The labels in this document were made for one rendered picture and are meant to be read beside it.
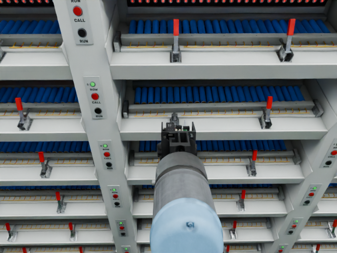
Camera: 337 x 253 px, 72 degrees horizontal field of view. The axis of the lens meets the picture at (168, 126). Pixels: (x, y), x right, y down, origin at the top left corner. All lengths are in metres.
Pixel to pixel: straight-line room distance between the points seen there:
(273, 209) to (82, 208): 0.75
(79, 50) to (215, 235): 0.47
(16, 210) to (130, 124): 0.63
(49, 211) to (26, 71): 0.59
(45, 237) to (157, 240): 0.98
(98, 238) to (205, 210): 0.90
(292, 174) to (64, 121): 0.76
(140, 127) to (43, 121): 0.29
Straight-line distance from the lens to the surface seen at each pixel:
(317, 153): 0.87
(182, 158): 0.39
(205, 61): 0.59
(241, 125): 0.72
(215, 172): 0.83
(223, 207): 0.99
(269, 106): 0.71
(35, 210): 1.09
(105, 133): 0.69
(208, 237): 0.30
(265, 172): 0.88
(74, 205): 1.04
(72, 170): 0.88
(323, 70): 0.70
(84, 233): 1.20
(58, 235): 1.23
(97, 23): 0.57
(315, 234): 1.31
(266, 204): 1.05
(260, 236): 1.21
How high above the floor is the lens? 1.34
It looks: 35 degrees down
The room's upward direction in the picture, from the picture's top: straight up
